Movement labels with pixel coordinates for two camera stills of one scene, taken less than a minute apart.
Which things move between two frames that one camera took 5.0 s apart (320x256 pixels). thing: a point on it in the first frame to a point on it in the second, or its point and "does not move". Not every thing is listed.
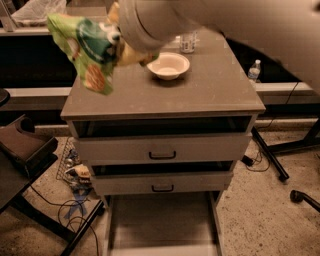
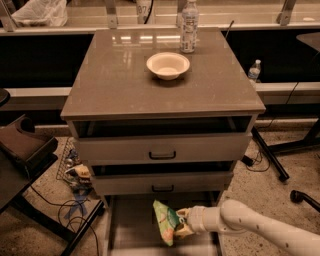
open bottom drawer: (163, 223) does not move
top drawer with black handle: (183, 148) does not move
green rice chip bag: (90, 47) to (167, 219)
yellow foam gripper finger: (128, 55) to (183, 230)
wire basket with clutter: (71, 170) does not move
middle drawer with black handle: (166, 182) does not move
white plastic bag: (35, 12) does not move
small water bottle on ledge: (254, 71) does not move
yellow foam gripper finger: (114, 14) to (184, 212)
